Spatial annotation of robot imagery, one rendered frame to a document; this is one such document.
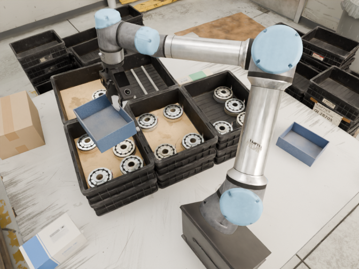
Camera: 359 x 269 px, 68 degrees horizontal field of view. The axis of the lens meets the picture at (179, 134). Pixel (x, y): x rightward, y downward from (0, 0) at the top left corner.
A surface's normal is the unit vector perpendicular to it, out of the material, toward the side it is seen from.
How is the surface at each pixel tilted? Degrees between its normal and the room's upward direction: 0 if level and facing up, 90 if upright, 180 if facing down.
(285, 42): 43
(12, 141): 90
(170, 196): 0
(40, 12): 90
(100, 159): 0
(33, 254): 0
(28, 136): 90
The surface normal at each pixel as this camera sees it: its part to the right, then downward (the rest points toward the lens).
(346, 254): -0.03, -0.64
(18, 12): 0.59, 0.61
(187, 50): -0.30, 0.49
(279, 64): -0.25, 0.04
